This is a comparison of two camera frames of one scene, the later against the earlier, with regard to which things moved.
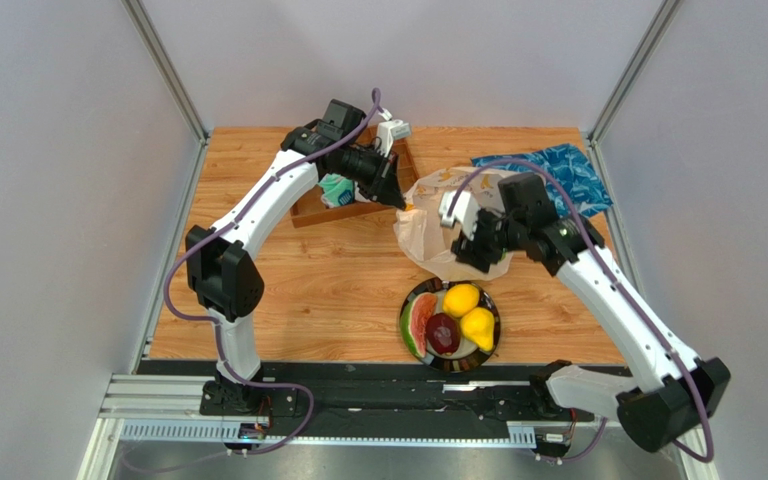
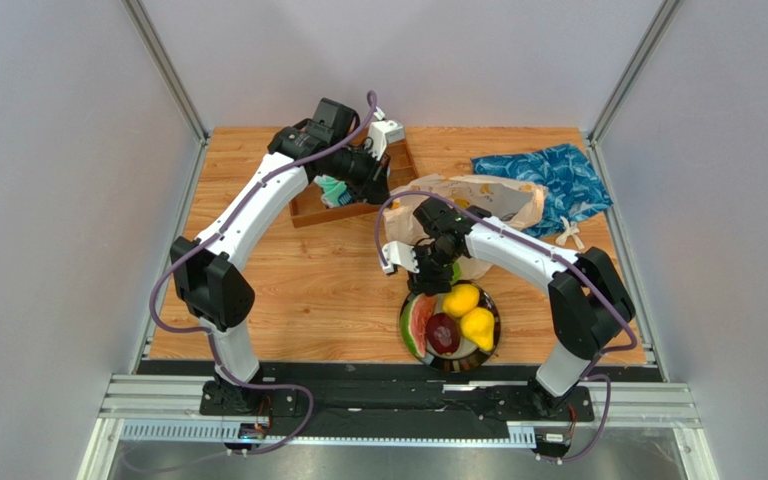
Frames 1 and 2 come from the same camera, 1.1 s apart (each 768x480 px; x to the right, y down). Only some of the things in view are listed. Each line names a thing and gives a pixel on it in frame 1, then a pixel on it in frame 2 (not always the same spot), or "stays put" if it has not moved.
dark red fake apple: x=443 y=333 stays put
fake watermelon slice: x=413 y=320 stays put
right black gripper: x=475 y=243 to x=433 y=275
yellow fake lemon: x=460 y=297 stays put
